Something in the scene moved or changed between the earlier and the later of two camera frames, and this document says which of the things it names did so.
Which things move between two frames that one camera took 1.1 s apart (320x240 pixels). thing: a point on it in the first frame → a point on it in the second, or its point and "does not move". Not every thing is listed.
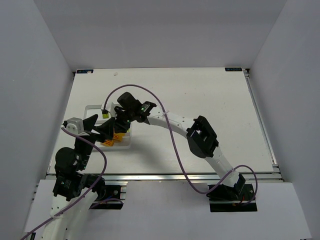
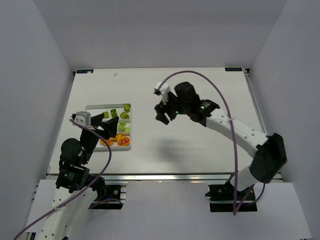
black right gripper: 119,125 → 167,107
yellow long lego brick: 107,143 does not move
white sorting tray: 92,110 does not move
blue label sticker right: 233,69 does not move
